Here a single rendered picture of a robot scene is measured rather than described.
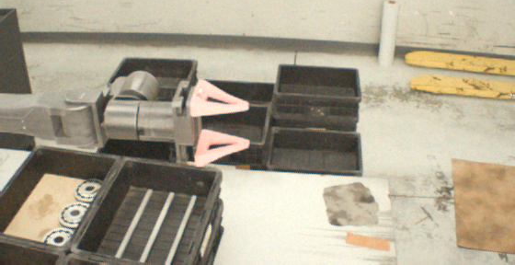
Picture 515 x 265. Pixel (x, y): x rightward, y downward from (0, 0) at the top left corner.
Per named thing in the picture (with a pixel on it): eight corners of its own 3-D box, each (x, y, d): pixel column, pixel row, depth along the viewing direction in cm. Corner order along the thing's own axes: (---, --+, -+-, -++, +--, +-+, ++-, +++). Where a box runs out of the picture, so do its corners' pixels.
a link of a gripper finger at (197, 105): (251, 122, 84) (188, 120, 85) (250, 80, 80) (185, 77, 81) (246, 150, 79) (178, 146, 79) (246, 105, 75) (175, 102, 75)
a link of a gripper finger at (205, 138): (251, 143, 86) (189, 139, 87) (250, 101, 82) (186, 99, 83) (246, 170, 80) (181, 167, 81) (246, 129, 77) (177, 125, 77)
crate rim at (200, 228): (186, 281, 126) (185, 274, 124) (70, 259, 130) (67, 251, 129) (223, 175, 159) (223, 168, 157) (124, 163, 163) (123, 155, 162)
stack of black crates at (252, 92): (276, 138, 308) (278, 82, 289) (271, 172, 283) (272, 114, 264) (202, 133, 312) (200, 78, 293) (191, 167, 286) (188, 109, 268)
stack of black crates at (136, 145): (188, 179, 278) (184, 141, 265) (174, 220, 253) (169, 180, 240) (111, 172, 282) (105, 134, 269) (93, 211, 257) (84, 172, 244)
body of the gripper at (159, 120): (197, 139, 87) (150, 136, 87) (193, 80, 81) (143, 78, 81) (189, 165, 81) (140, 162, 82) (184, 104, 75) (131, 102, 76)
